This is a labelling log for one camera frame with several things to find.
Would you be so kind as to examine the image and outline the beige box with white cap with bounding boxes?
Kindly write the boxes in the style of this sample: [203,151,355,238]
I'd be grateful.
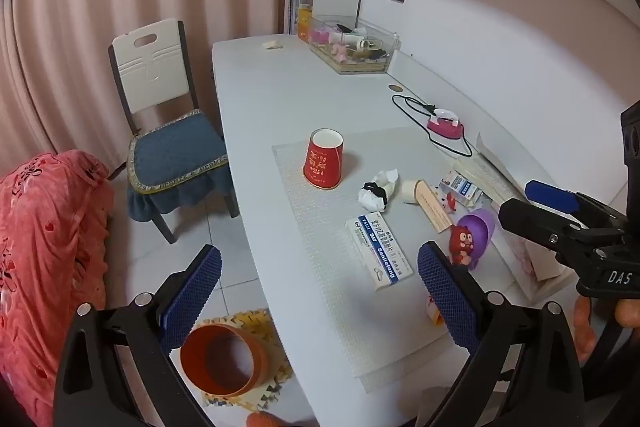
[401,179,457,234]

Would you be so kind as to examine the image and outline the white wooden chair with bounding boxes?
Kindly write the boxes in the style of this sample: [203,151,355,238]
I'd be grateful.
[108,18,241,245]

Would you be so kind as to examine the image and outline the red figure toy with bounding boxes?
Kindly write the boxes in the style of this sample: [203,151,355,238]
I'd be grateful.
[448,224,477,265]

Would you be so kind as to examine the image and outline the upright books beside shelf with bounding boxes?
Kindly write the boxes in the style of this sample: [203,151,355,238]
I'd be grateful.
[290,0,316,38]

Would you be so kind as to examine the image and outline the white blue medicine box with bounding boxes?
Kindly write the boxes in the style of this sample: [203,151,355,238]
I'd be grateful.
[345,212,415,292]

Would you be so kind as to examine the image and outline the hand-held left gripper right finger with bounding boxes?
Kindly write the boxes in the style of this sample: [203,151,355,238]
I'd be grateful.
[417,241,588,427]

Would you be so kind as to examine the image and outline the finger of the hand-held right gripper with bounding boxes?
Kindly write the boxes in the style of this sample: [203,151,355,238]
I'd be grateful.
[524,179,628,232]
[497,198,626,267]

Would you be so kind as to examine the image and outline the blue chair cushion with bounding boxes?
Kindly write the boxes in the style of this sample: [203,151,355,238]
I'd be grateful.
[126,109,232,224]

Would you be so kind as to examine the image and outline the red printed blanket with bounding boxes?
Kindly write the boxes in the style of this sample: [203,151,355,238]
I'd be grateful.
[0,149,116,427]

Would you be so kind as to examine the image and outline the orange round bin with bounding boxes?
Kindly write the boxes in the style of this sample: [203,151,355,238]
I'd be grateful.
[180,323,271,397]

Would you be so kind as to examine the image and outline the red paper cup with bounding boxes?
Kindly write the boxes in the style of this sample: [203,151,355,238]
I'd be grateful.
[302,128,346,191]

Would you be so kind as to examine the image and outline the blue white carton box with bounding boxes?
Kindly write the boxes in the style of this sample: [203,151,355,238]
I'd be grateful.
[440,171,483,208]

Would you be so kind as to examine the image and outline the clear acrylic organizer box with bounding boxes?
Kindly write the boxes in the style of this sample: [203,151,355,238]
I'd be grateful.
[308,14,401,75]

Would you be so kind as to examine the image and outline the black power cable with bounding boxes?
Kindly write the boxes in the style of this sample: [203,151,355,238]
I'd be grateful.
[391,94,473,158]

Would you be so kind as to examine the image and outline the crumpled white black tissue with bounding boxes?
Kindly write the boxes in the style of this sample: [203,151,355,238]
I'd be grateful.
[357,168,400,212]

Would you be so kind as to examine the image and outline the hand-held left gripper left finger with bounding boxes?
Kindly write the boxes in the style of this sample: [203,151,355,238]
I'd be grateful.
[52,244,223,427]

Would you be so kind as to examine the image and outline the orange object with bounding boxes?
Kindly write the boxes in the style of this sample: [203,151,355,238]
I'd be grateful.
[246,411,293,427]

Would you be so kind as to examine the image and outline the person's right hand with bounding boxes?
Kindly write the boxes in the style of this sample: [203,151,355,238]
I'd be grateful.
[572,296,640,366]

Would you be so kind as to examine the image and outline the purple silicone cup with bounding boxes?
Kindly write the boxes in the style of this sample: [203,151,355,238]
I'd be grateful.
[456,208,497,269]

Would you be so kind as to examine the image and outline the open book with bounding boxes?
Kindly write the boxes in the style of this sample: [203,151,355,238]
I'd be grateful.
[452,132,551,210]

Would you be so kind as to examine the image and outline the pink mini iron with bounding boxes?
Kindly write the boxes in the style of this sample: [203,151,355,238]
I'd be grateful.
[426,107,463,140]

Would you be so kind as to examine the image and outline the white cat plush toy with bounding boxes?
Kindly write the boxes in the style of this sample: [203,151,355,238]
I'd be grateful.
[437,187,461,212]

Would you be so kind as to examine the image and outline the clear textured table mat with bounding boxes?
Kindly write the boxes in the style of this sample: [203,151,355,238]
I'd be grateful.
[271,124,506,393]

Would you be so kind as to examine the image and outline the white floral paper box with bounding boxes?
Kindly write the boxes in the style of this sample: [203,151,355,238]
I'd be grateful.
[492,207,576,303]

